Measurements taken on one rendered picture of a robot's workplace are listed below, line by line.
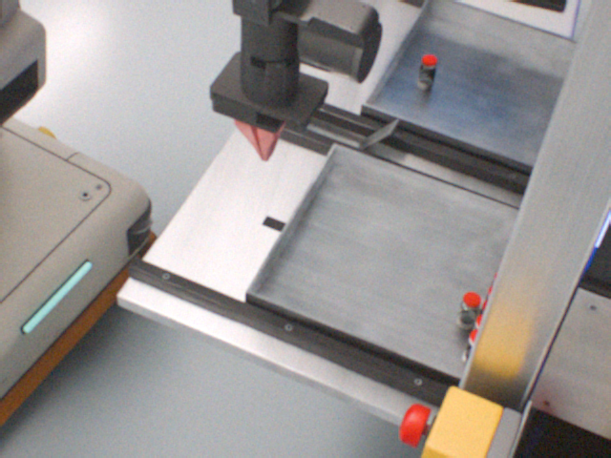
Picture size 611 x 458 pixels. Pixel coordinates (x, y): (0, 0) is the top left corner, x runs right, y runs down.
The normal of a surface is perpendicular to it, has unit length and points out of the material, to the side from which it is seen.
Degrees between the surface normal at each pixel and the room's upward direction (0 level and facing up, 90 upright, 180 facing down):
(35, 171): 0
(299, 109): 1
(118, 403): 0
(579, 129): 90
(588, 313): 90
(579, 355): 90
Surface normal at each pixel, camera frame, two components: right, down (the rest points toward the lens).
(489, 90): 0.07, -0.63
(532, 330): -0.41, 0.69
